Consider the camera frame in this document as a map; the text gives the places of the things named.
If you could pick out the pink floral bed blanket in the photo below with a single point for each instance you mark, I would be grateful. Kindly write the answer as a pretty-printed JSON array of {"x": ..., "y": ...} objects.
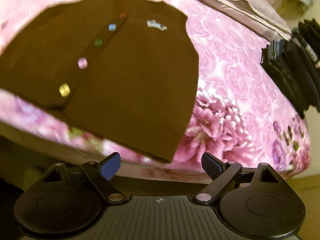
[{"x": 240, "y": 113}]

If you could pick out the brown knit cardigan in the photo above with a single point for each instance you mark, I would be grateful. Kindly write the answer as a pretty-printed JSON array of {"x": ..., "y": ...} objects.
[{"x": 124, "y": 70}]

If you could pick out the beige folded duvet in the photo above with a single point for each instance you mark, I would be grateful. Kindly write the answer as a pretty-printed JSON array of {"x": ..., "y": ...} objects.
[{"x": 257, "y": 15}]

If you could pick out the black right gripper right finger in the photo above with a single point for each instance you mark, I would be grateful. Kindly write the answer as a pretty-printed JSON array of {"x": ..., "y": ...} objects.
[{"x": 253, "y": 202}]

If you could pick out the stack of dark folded clothes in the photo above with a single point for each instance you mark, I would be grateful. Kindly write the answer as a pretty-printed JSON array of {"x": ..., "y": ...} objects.
[{"x": 293, "y": 65}]

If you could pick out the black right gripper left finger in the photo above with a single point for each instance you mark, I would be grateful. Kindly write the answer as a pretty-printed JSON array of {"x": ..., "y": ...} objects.
[{"x": 67, "y": 201}]

